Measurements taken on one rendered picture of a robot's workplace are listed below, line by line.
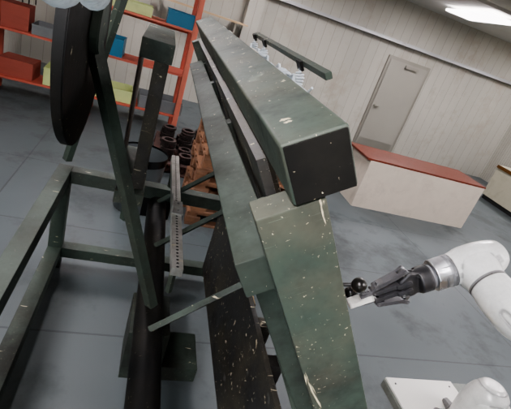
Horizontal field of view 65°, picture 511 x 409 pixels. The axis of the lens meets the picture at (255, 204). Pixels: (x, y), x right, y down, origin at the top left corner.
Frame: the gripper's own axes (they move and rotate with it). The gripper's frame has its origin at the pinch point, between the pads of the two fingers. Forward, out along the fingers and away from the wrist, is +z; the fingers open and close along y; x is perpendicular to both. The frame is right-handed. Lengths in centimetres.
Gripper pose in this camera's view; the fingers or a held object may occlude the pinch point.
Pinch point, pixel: (359, 299)
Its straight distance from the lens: 117.2
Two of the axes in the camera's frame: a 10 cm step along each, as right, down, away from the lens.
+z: -9.5, 3.1, -0.3
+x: -1.8, -4.7, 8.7
